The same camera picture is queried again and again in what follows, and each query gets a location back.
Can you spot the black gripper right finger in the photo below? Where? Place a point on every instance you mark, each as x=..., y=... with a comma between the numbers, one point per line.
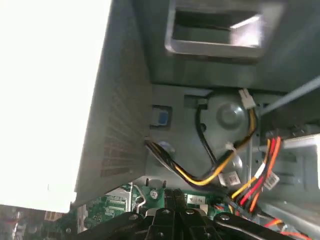
x=192, y=225

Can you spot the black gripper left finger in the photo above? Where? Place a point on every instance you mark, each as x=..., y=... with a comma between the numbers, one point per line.
x=160, y=225

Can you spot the locking lever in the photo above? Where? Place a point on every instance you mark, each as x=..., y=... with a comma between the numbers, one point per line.
x=144, y=198

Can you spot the silver board screw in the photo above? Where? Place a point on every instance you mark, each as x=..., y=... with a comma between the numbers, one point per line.
x=154, y=194

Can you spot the metal socket cover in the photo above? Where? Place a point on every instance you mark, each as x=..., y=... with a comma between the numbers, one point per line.
x=117, y=192

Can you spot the green motherboard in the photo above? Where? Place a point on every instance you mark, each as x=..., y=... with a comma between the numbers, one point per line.
x=100, y=207

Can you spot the black open PC case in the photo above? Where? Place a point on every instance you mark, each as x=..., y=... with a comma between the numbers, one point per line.
x=175, y=140

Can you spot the blue plastic case clip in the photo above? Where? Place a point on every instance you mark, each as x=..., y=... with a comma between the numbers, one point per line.
x=163, y=118

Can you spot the silver metal drive cage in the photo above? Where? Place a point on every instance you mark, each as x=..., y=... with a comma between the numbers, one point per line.
x=300, y=155

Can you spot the grey power supply unit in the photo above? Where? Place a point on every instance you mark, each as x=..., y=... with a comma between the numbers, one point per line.
x=120, y=100

